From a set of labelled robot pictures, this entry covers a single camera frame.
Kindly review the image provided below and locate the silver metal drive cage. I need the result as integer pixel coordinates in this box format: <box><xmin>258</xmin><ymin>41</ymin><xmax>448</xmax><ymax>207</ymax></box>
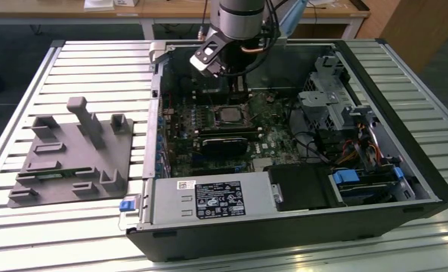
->
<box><xmin>298</xmin><ymin>55</ymin><xmax>361</xmax><ymax>131</ymax></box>

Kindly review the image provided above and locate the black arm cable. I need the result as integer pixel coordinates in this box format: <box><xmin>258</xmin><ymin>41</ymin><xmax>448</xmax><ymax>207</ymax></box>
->
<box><xmin>223</xmin><ymin>0</ymin><xmax>286</xmax><ymax>77</ymax></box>

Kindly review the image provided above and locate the grey parts rack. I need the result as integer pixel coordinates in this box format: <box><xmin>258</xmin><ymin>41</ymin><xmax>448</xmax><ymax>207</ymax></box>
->
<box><xmin>7</xmin><ymin>96</ymin><xmax>137</xmax><ymax>209</ymax></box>

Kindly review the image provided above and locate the black plastic shroud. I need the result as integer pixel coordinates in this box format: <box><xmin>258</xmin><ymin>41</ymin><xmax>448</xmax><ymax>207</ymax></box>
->
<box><xmin>267</xmin><ymin>164</ymin><xmax>341</xmax><ymax>212</ymax></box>

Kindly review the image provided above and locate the green RAM stick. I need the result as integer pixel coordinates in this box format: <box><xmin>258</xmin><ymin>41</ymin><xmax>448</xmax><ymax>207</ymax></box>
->
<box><xmin>37</xmin><ymin>168</ymin><xmax>95</xmax><ymax>180</ymax></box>

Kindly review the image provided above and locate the silver square CPU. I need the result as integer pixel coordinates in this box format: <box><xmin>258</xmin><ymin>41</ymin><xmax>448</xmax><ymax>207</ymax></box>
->
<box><xmin>218</xmin><ymin>107</ymin><xmax>245</xmax><ymax>122</ymax></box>

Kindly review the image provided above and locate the hard disk in blue carrier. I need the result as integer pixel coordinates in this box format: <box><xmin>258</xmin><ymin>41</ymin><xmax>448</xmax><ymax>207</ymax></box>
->
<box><xmin>329</xmin><ymin>168</ymin><xmax>402</xmax><ymax>202</ymax></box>

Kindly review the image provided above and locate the black open PC case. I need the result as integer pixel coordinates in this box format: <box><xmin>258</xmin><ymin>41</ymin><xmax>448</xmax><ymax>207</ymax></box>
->
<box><xmin>125</xmin><ymin>38</ymin><xmax>448</xmax><ymax>263</ymax></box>

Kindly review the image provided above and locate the black CPU socket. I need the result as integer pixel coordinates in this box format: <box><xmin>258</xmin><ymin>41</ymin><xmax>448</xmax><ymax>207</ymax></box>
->
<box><xmin>211</xmin><ymin>103</ymin><xmax>254</xmax><ymax>128</ymax></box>

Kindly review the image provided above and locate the black graphics card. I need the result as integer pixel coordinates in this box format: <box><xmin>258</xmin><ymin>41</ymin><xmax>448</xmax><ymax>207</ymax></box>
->
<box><xmin>197</xmin><ymin>137</ymin><xmax>250</xmax><ymax>156</ymax></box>

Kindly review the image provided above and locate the wooden desk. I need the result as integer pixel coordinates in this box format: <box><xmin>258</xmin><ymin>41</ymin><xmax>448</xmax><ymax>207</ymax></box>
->
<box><xmin>0</xmin><ymin>0</ymin><xmax>373</xmax><ymax>40</ymax></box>

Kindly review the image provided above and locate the wooden cabinet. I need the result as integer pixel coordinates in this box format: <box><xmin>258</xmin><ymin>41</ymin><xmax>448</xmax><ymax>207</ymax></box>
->
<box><xmin>359</xmin><ymin>0</ymin><xmax>448</xmax><ymax>73</ymax></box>

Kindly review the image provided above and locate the black RAM slot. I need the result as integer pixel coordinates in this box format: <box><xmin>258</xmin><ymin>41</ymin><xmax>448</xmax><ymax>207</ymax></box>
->
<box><xmin>199</xmin><ymin>127</ymin><xmax>258</xmax><ymax>134</ymax></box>
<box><xmin>191</xmin><ymin>84</ymin><xmax>233</xmax><ymax>105</ymax></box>
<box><xmin>201</xmin><ymin>132</ymin><xmax>259</xmax><ymax>139</ymax></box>

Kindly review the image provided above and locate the silver power supply unit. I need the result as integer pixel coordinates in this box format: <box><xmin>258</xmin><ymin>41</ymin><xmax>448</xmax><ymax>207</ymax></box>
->
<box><xmin>147</xmin><ymin>171</ymin><xmax>281</xmax><ymax>224</ymax></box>

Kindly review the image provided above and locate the blue case latch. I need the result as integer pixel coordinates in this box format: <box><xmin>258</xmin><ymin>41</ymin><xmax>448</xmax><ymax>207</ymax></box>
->
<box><xmin>121</xmin><ymin>198</ymin><xmax>141</xmax><ymax>212</ymax></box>

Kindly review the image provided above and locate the orange yellow wire bundle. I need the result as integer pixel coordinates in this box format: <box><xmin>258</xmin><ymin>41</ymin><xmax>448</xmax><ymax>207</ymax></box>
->
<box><xmin>337</xmin><ymin>135</ymin><xmax>383</xmax><ymax>165</ymax></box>

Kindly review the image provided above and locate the green motherboard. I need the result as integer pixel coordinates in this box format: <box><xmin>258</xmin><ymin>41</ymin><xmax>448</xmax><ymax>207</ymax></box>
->
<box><xmin>159</xmin><ymin>90</ymin><xmax>311</xmax><ymax>178</ymax></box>

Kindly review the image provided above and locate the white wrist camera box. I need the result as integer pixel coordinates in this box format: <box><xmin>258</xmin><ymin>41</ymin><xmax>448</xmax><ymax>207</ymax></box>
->
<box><xmin>190</xmin><ymin>33</ymin><xmax>230</xmax><ymax>78</ymax></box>

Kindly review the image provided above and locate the small silver heat sink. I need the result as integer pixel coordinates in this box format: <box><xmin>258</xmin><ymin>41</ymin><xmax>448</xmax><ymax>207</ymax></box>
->
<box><xmin>253</xmin><ymin>158</ymin><xmax>274</xmax><ymax>172</ymax></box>

